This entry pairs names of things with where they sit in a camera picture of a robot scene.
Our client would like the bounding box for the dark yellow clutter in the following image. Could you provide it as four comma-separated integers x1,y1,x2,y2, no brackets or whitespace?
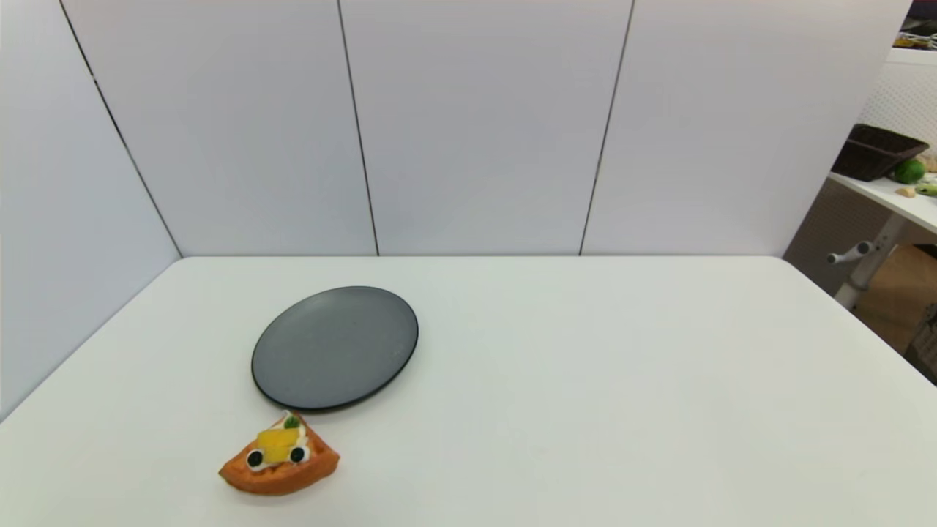
892,0,937,51

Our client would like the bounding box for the white pegboard panel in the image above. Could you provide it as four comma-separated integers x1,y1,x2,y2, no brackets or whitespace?
856,48,937,140

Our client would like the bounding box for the dark grey round plate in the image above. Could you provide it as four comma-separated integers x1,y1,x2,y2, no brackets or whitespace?
251,285,419,412

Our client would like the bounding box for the white crank handle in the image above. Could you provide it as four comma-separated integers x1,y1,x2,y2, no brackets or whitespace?
827,242,879,266

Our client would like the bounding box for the orange triangle bread with toppings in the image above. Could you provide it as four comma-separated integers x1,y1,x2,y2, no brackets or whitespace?
218,411,341,497

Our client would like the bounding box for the dark brown wicker basket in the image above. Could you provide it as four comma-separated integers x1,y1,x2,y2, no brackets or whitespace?
832,124,930,182

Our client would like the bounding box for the white side table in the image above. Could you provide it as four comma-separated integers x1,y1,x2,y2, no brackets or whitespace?
829,172,937,310

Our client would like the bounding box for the dark grey equipment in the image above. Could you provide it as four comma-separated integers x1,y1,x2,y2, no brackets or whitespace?
906,304,937,384

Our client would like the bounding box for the brown cardboard box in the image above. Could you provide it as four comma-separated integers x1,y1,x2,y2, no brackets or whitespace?
853,244,937,354

